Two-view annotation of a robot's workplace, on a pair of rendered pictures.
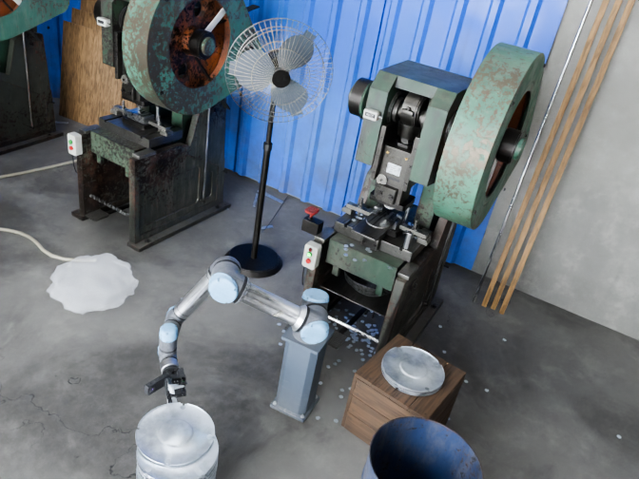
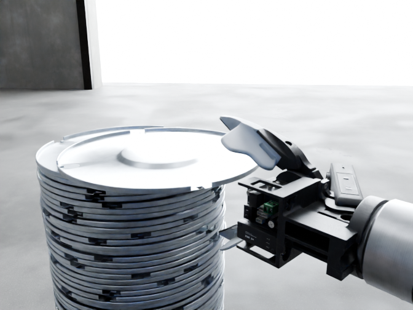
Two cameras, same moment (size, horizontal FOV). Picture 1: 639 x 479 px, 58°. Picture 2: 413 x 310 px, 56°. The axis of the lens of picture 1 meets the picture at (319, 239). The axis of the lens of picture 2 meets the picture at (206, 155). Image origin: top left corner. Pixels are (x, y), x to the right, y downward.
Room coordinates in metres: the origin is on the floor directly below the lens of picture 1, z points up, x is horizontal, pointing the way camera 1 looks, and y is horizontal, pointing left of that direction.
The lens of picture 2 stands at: (1.99, 0.28, 0.52)
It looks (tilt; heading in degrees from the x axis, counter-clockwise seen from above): 17 degrees down; 161
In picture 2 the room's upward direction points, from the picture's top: straight up
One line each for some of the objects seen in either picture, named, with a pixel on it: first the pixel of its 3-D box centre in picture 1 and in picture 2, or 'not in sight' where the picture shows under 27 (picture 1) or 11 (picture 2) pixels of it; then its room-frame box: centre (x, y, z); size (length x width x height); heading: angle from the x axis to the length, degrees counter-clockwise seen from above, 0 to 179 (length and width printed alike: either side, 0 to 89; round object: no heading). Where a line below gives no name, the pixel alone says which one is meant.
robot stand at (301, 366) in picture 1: (301, 369); not in sight; (2.05, -0.03, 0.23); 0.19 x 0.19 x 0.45; 70
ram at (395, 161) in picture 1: (396, 171); not in sight; (2.69, -0.31, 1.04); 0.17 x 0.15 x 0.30; 156
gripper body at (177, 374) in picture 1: (174, 381); (309, 219); (1.71, 0.48, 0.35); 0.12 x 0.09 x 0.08; 25
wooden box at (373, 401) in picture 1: (402, 399); not in sight; (2.03, -0.53, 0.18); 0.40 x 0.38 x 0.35; 148
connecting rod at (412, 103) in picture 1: (410, 125); not in sight; (2.73, -0.33, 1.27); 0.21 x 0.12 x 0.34; 156
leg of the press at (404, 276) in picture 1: (427, 274); not in sight; (2.75, -0.63, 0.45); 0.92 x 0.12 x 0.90; 156
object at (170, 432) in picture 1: (175, 432); (162, 152); (1.46, 0.40, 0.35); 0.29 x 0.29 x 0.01
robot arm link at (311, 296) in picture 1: (314, 305); not in sight; (2.04, -0.03, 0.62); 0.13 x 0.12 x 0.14; 7
